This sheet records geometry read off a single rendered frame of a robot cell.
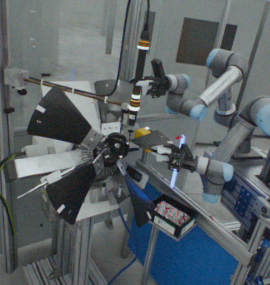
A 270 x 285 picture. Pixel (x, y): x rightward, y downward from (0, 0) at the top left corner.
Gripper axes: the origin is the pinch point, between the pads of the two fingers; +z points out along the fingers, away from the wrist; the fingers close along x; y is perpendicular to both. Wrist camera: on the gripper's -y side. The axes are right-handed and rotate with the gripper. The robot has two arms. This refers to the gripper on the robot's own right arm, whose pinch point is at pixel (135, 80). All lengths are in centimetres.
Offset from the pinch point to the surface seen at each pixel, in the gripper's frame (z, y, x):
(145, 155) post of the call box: -41, 56, 21
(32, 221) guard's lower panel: 8, 122, 73
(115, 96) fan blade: -3.7, 11.4, 14.5
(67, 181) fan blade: 33.1, 34.8, -4.9
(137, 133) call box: -38, 42, 28
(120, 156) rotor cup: 8.8, 29.6, -6.6
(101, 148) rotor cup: 13.8, 28.1, 0.6
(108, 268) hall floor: -27, 148, 24
